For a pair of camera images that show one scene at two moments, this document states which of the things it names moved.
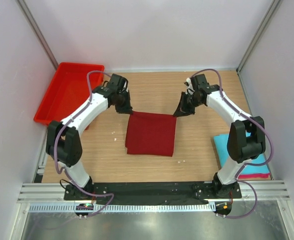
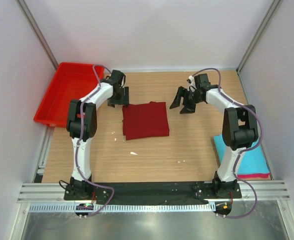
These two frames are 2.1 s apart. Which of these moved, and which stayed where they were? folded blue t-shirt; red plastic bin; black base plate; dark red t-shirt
Moved: dark red t-shirt
Stayed: red plastic bin; folded blue t-shirt; black base plate
